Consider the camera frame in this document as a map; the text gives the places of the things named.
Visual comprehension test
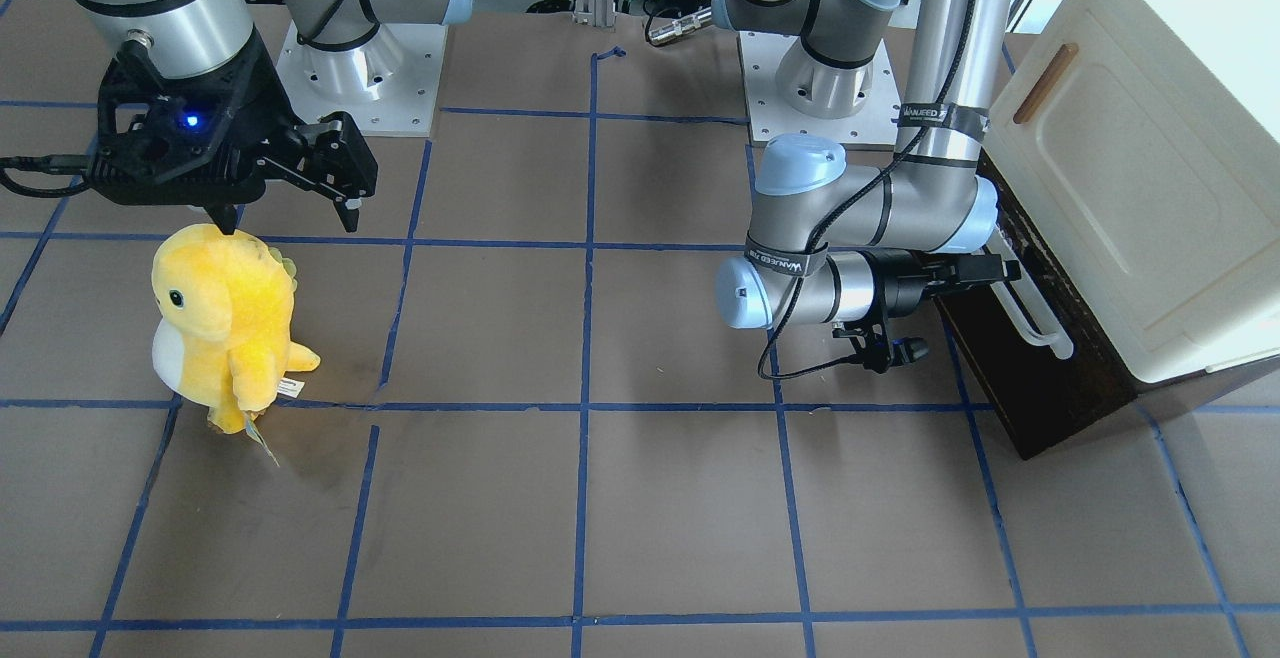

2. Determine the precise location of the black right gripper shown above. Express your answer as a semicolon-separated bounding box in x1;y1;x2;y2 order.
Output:
84;44;379;237

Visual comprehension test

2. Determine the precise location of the yellow plush dinosaur toy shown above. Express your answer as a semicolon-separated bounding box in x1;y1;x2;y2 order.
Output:
150;224;321;447

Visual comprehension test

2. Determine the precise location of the cream plastic storage box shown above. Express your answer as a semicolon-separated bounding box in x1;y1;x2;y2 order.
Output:
986;0;1279;383

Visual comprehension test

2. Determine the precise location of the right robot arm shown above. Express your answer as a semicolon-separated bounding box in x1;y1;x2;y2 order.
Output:
3;0;474;236

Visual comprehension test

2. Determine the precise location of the wooden drawer with white handle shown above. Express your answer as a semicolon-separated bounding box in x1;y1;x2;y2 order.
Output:
984;227;1075;361

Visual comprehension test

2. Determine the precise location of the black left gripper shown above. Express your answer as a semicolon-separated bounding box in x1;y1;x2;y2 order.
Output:
865;250;1023;323

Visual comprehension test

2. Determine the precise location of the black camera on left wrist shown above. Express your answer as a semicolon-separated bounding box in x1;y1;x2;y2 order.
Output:
832;321;931;374

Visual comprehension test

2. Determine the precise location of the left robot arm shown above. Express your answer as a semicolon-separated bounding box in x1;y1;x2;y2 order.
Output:
710;0;1020;329

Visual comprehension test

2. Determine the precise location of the dark wooden drawer cabinet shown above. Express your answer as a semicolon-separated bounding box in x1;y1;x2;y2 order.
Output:
940;155;1140;460

